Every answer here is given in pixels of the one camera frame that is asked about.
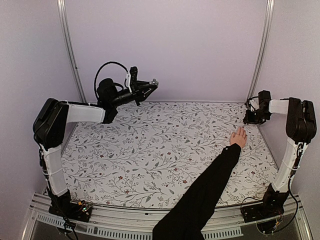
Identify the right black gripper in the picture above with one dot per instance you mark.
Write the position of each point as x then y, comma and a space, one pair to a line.
249, 119

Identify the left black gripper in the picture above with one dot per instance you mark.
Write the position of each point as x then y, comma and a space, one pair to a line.
142, 89

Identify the black sleeved forearm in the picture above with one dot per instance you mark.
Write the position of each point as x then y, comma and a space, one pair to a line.
197, 205

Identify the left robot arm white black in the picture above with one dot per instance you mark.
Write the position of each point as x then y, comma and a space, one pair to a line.
50, 124

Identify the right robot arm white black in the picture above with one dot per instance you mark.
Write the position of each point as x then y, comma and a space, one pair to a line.
300, 128

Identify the person's bare hand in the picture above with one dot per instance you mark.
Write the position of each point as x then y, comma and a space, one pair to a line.
239, 137

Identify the floral patterned table mat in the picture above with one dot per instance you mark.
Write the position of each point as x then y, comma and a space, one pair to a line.
150, 154

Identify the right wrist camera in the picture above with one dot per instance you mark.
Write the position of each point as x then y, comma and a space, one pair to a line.
253, 103

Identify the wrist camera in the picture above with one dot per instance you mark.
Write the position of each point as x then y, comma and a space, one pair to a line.
132, 74
253, 103

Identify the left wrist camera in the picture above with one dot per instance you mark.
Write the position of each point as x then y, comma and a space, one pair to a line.
132, 74

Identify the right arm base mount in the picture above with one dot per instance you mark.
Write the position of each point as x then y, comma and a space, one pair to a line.
271, 206

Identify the right aluminium frame post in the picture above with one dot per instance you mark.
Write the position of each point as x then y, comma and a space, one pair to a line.
268, 17

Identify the aluminium frame post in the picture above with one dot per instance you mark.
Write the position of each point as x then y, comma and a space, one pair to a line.
62, 12
268, 17

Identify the left aluminium frame post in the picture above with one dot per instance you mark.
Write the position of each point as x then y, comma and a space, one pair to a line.
62, 12

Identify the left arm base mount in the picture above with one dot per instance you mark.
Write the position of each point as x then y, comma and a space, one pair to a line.
63, 207

